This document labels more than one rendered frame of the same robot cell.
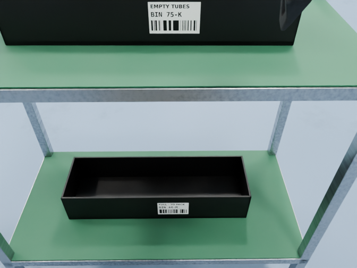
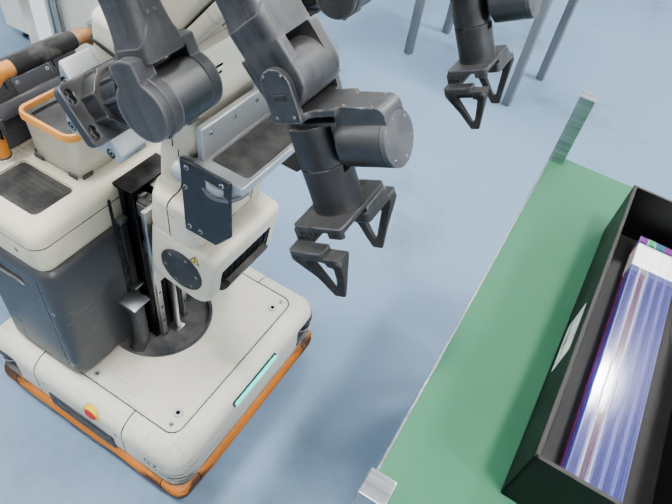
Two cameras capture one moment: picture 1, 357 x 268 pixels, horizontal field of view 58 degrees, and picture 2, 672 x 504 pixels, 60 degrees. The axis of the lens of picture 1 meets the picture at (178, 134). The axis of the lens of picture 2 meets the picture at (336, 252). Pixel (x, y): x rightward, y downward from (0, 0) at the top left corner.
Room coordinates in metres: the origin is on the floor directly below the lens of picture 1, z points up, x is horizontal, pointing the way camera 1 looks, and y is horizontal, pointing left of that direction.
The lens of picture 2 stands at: (0.48, -0.60, 1.64)
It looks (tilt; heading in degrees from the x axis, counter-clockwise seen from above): 47 degrees down; 113
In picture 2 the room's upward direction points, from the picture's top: 11 degrees clockwise
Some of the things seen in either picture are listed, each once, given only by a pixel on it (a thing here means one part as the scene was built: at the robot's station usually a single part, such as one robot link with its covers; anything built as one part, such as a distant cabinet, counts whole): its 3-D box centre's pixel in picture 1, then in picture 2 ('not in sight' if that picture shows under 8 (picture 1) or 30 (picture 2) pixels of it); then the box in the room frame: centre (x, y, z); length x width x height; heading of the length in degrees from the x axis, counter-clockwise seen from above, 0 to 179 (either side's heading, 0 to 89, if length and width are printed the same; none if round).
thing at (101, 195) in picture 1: (158, 186); not in sight; (0.67, 0.07, 0.41); 0.57 x 0.17 x 0.11; 91
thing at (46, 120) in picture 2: not in sight; (92, 121); (-0.41, 0.06, 0.87); 0.23 x 0.15 x 0.11; 90
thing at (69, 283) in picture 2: not in sight; (120, 221); (-0.39, 0.06, 0.59); 0.55 x 0.34 x 0.83; 90
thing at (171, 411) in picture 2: not in sight; (164, 337); (-0.30, 0.06, 0.16); 0.67 x 0.64 x 0.25; 0
